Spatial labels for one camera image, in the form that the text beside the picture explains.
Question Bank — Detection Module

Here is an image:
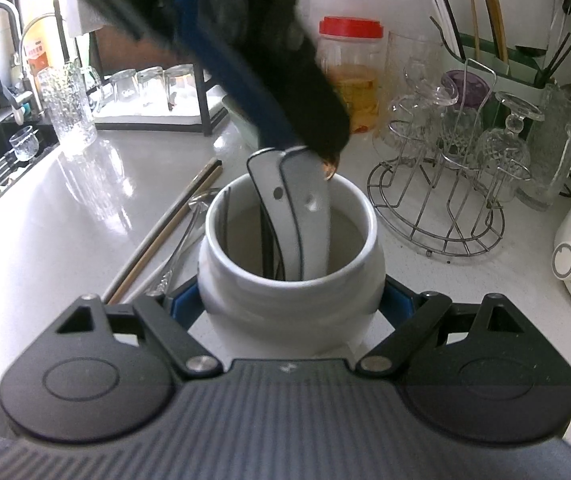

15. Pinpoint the dark wooden cutting board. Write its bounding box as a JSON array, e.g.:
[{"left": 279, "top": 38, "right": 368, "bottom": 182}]
[{"left": 72, "top": 20, "right": 201, "bottom": 73}]

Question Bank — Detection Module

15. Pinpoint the textured glass pitcher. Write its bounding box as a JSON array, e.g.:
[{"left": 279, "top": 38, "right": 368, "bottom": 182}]
[{"left": 515, "top": 82, "right": 571, "bottom": 211}]

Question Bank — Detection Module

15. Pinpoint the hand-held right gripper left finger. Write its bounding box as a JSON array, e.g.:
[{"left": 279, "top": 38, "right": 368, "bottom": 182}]
[{"left": 55, "top": 285, "right": 223, "bottom": 379}]

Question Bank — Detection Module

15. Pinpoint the black chopstick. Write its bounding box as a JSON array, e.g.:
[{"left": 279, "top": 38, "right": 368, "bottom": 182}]
[
  {"left": 272, "top": 240, "right": 287, "bottom": 281},
  {"left": 260, "top": 205, "right": 273, "bottom": 278}
]

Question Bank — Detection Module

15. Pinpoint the white ceramic mug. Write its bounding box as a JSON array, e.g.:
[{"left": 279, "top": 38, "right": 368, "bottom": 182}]
[{"left": 198, "top": 172, "right": 386, "bottom": 356}]

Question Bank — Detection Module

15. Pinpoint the tall textured glass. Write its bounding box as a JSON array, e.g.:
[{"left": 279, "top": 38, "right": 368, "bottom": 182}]
[{"left": 36, "top": 62, "right": 98, "bottom": 156}]

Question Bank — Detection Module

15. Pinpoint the bunch of stored chopsticks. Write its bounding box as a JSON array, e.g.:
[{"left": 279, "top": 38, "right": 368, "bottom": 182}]
[{"left": 421, "top": 0, "right": 511, "bottom": 63}]

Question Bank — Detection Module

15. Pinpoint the small glass tumbler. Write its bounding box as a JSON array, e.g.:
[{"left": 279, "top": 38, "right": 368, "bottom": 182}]
[
  {"left": 108, "top": 71, "right": 138, "bottom": 111},
  {"left": 136, "top": 67, "right": 167, "bottom": 108},
  {"left": 164, "top": 65, "right": 197, "bottom": 111}
]

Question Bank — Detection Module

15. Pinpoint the clear stemmed glass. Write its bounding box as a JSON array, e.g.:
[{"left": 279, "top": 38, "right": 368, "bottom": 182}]
[
  {"left": 403, "top": 57, "right": 459, "bottom": 111},
  {"left": 480, "top": 91, "right": 545, "bottom": 181}
]

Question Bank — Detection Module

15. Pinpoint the white green utensil holder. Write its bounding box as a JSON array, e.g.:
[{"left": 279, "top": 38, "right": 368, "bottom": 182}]
[{"left": 430, "top": 45, "right": 553, "bottom": 131}]

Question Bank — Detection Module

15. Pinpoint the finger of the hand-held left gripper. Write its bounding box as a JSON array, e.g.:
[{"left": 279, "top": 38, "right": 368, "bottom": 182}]
[
  {"left": 185, "top": 0, "right": 351, "bottom": 163},
  {"left": 60, "top": 0, "right": 299, "bottom": 150}
]

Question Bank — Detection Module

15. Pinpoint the black frame dish rack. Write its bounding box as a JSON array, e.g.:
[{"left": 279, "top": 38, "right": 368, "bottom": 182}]
[{"left": 92, "top": 57, "right": 231, "bottom": 137}]

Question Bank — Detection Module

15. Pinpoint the metal spoon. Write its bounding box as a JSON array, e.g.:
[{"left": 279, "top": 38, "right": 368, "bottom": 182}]
[{"left": 145, "top": 187, "right": 221, "bottom": 297}]

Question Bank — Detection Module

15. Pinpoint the curved steel faucet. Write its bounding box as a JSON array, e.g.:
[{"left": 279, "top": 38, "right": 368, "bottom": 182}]
[{"left": 18, "top": 11, "right": 66, "bottom": 76}]

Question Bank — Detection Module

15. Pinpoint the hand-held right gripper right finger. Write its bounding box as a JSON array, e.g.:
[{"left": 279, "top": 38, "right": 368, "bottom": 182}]
[{"left": 355, "top": 275, "right": 527, "bottom": 377}]

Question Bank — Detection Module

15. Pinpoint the bundle of chopsticks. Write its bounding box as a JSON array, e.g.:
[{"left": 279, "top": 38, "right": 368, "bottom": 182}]
[{"left": 101, "top": 156, "right": 218, "bottom": 305}]

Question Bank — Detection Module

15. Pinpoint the white ceramic spoon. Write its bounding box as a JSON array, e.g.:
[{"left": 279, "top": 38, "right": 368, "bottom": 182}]
[
  {"left": 246, "top": 149, "right": 299, "bottom": 281},
  {"left": 279, "top": 146, "right": 332, "bottom": 277}
]

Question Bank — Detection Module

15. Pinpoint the red lid plastic jar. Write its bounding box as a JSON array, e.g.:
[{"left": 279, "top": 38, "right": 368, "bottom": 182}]
[{"left": 318, "top": 16, "right": 385, "bottom": 136}]

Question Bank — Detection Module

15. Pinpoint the yellow detergent jug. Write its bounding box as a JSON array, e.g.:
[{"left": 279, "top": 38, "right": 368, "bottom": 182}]
[{"left": 24, "top": 30, "right": 63, "bottom": 78}]

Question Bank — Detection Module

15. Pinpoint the purple tinted glass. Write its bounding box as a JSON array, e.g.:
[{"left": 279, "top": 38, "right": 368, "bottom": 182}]
[{"left": 439, "top": 70, "right": 487, "bottom": 111}]

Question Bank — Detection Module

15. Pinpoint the white drip tray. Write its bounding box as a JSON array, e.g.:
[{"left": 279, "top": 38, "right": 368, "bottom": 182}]
[{"left": 94, "top": 102, "right": 208, "bottom": 128}]

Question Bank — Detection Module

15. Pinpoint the wire glass rack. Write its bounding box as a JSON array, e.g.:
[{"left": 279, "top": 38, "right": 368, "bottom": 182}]
[{"left": 368, "top": 57, "right": 507, "bottom": 259}]

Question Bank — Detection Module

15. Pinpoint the small glass goblet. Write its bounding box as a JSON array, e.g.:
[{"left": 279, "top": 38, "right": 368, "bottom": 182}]
[{"left": 9, "top": 126, "right": 41, "bottom": 162}]

